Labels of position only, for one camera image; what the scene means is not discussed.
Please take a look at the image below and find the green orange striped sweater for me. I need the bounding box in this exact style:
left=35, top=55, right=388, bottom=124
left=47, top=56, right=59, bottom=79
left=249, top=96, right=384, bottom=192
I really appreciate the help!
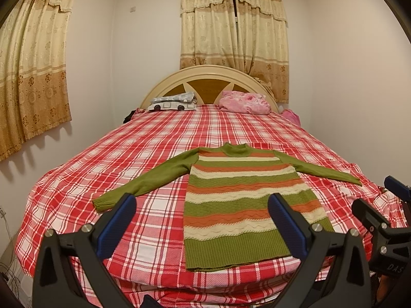
left=93, top=143, right=360, bottom=272

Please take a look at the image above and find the pink cloth beside bed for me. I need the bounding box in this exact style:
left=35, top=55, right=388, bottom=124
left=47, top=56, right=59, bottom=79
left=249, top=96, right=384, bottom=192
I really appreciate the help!
left=281, top=109, right=301, bottom=127

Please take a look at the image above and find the red white plaid bedsheet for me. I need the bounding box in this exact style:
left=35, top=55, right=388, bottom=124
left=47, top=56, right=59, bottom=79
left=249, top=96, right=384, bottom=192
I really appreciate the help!
left=15, top=106, right=406, bottom=307

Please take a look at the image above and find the pink floral blanket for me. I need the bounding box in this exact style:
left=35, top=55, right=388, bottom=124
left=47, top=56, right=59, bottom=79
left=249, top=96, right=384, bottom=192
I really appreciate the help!
left=218, top=90, right=272, bottom=115

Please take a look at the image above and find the dark cloth at bedside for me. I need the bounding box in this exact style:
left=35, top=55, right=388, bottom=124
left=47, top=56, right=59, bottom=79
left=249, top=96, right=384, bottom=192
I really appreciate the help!
left=123, top=110, right=138, bottom=124

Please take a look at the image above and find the cream wooden headboard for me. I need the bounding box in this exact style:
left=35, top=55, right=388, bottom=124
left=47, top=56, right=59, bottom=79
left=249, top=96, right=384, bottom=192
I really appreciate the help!
left=140, top=65, right=279, bottom=113

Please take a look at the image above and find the beige left window curtain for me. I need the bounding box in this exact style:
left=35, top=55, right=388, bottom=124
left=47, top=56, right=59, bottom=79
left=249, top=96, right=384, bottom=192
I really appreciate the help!
left=1, top=0, right=74, bottom=160

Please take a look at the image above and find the beige window curtain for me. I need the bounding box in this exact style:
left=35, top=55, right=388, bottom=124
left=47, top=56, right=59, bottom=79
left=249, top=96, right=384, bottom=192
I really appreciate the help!
left=180, top=0, right=289, bottom=104
left=1, top=0, right=74, bottom=160

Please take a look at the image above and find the grey white patterned pillow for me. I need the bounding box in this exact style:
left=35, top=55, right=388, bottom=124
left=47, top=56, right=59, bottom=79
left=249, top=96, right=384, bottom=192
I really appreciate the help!
left=147, top=92, right=197, bottom=111

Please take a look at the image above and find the beige centre window curtain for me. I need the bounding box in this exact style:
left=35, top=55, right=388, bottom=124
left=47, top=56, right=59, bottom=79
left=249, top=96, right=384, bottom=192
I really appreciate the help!
left=180, top=0, right=289, bottom=104

